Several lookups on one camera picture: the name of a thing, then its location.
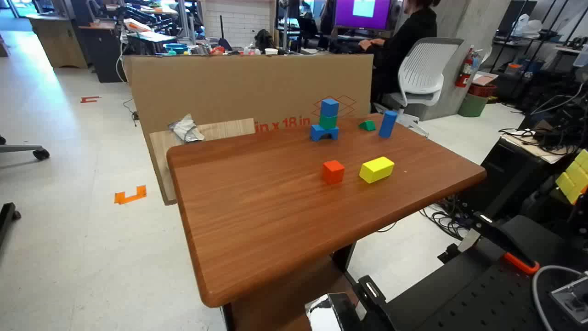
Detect yellow rectangular block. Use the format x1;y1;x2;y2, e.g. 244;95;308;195
358;154;397;185

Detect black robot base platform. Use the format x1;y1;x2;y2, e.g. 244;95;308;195
354;213;588;331

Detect blue arch block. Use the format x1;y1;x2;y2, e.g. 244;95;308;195
308;123;340;143

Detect tall blue block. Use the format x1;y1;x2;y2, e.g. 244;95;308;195
376;108;400;139

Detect orange cube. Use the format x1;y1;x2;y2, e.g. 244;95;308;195
321;158;347;185

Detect blue cube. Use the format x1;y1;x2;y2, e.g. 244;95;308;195
319;97;340;119

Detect large cardboard sheet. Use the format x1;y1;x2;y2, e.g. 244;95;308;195
123;53;375;143

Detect crumpled white cloth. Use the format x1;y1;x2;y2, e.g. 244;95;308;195
169;112;206;145

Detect light wooden board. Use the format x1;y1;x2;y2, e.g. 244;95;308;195
147;115;257;206

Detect white office chair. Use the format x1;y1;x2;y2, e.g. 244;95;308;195
382;36;466;121

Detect purple computer monitor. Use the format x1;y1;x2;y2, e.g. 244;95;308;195
332;0;393;33

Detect orange floor marker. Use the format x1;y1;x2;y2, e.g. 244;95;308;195
112;184;149;206

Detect green bin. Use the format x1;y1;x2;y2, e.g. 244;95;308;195
457;90;489;119

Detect red fire extinguisher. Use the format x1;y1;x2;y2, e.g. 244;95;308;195
454;46;483;90

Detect black cabinet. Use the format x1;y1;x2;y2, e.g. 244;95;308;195
77;22;128;84

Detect wooden cabinet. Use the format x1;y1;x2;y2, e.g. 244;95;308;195
25;14;88;70

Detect white plastic bag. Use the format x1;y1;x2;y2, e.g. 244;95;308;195
509;13;544;40

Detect black chair base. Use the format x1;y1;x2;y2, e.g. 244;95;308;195
0;134;51;163
0;200;24;246

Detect yellow foam pad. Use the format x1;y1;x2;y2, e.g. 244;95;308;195
555;147;588;206

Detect grey control box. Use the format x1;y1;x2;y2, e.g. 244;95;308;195
549;274;588;327

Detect wooden table pedestal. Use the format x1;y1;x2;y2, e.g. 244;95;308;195
222;244;364;331

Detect black floor cables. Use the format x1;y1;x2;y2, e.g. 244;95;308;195
419;204;468;242

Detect orange handle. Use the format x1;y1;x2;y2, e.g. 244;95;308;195
501;250;542;277

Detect grey cable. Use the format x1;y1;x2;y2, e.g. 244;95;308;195
531;263;584;331

